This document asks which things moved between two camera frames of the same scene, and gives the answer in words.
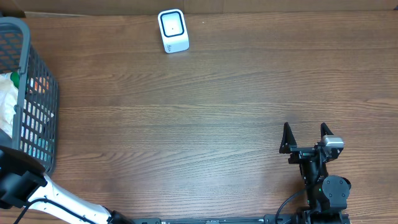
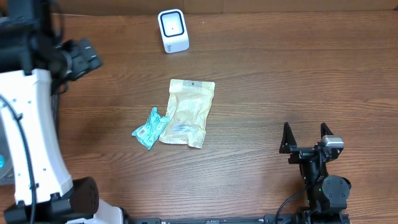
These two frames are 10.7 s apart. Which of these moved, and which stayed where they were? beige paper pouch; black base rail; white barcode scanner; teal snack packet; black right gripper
Moved: beige paper pouch; teal snack packet
Stayed: black base rail; black right gripper; white barcode scanner
